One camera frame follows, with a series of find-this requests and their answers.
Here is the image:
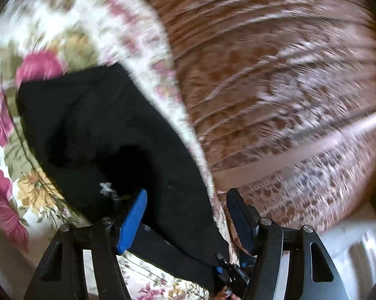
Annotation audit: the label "person's hand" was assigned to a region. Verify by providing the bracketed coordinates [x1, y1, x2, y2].
[209, 286, 241, 300]

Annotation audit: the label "black embroidered pants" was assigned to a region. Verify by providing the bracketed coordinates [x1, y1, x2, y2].
[16, 64, 229, 293]

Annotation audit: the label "floral bedspread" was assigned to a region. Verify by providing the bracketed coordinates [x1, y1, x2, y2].
[0, 0, 236, 299]

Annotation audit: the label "brown floral curtain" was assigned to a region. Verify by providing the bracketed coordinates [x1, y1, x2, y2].
[145, 0, 376, 232]

